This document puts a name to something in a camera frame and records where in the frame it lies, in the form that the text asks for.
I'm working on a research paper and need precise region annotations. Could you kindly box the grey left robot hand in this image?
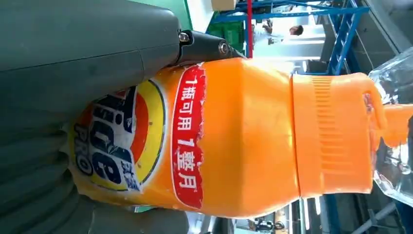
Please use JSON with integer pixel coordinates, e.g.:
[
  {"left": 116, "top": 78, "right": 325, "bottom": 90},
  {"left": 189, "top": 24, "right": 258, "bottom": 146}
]
[{"left": 0, "top": 0, "right": 245, "bottom": 234}]

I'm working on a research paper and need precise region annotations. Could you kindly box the orange detergent bottle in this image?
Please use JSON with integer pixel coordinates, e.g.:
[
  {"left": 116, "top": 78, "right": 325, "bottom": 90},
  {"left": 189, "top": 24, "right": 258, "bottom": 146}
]
[{"left": 66, "top": 46, "right": 413, "bottom": 220}]

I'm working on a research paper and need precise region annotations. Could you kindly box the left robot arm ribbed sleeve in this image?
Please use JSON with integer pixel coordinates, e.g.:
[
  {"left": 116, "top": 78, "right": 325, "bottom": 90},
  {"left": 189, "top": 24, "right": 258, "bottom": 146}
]
[{"left": 0, "top": 129, "right": 94, "bottom": 234}]

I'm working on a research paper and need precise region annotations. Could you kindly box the green plastic crate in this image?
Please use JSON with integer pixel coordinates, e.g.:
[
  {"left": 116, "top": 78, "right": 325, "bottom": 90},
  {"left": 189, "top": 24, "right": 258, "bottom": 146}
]
[{"left": 206, "top": 19, "right": 246, "bottom": 55}]

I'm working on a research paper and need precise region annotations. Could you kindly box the cardboard box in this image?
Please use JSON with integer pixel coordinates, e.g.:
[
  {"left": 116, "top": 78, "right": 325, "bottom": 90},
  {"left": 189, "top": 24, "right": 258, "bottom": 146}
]
[{"left": 211, "top": 0, "right": 239, "bottom": 12}]

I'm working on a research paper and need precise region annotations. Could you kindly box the red pole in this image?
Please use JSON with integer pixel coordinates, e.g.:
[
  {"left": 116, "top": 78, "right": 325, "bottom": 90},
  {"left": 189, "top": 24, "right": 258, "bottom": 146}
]
[{"left": 246, "top": 0, "right": 254, "bottom": 59}]

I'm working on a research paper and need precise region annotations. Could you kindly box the person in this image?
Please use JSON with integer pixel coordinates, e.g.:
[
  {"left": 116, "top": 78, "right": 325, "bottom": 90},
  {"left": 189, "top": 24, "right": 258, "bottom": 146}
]
[{"left": 258, "top": 19, "right": 305, "bottom": 46}]

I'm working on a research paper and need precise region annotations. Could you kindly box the blue metal rack frame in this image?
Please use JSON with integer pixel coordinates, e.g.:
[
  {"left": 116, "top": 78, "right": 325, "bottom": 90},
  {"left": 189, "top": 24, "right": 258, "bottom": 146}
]
[{"left": 209, "top": 0, "right": 371, "bottom": 77}]

